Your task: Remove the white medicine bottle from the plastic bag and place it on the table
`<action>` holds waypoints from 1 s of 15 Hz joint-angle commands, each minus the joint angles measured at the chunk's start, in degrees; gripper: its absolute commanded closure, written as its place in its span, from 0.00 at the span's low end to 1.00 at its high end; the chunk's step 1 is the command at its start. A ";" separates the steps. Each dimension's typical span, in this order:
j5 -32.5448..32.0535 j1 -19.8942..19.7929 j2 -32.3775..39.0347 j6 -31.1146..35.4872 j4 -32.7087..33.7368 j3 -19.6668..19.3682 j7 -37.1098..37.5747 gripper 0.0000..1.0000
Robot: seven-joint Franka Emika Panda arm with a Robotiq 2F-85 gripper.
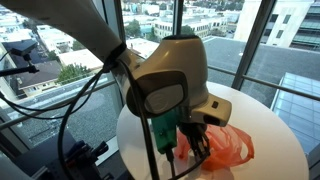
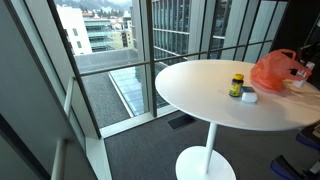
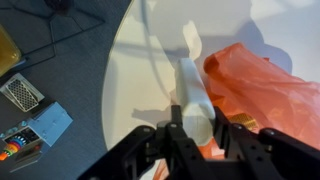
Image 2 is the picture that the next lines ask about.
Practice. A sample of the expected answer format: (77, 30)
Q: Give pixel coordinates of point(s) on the orange plastic bag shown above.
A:
(273, 71)

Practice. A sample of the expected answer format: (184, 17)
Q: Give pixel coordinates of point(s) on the black floor vent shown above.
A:
(181, 122)

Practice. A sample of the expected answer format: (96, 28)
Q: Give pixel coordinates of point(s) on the white handrail tube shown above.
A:
(59, 160)

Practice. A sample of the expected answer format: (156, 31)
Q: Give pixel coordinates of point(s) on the white small block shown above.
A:
(249, 97)

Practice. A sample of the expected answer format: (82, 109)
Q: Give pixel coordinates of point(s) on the yellow label medicine bottle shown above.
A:
(236, 87)

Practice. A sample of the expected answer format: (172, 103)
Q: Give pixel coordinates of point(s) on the clear white plastic piece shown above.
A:
(299, 81)

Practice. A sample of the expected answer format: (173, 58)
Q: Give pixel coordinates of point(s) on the black blue-trimmed equipment base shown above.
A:
(283, 166)
(308, 140)

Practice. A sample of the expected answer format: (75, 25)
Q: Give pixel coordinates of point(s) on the white table pedestal base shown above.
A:
(205, 163)

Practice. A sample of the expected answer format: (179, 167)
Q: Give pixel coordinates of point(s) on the blue medicine box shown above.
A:
(247, 89)

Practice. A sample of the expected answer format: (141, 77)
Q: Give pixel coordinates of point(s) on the window corner mullion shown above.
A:
(75, 70)

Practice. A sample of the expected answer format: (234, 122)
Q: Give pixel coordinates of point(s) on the grey window handrail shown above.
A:
(116, 68)

